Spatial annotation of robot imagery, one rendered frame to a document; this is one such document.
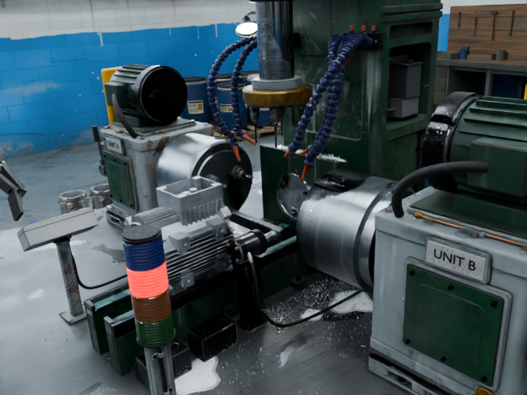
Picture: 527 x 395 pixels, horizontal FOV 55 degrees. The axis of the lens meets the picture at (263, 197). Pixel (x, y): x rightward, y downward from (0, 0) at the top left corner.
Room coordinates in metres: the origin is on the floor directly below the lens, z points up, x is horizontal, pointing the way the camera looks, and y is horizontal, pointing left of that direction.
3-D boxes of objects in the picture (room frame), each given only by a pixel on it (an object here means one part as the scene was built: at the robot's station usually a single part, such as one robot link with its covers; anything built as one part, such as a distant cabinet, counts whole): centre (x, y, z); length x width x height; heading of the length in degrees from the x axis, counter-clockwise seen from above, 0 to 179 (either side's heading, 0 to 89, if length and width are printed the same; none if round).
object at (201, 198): (1.11, 0.17, 1.11); 0.12 x 0.11 x 0.07; 132
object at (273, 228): (1.19, 0.04, 1.01); 0.26 x 0.04 x 0.03; 41
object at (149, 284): (0.70, 0.19, 1.14); 0.06 x 0.06 x 0.04
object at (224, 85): (6.44, 0.37, 0.37); 1.20 x 0.80 x 0.74; 116
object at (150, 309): (0.70, 0.19, 1.10); 0.06 x 0.06 x 0.04
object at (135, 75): (1.74, 0.43, 1.16); 0.33 x 0.26 x 0.42; 41
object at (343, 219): (1.03, -0.24, 1.04); 0.41 x 0.25 x 0.25; 41
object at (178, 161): (1.55, 0.21, 1.04); 0.37 x 0.25 x 0.25; 41
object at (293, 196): (1.34, -0.09, 1.02); 0.15 x 0.02 x 0.15; 41
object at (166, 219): (1.09, 0.20, 1.02); 0.20 x 0.19 x 0.19; 132
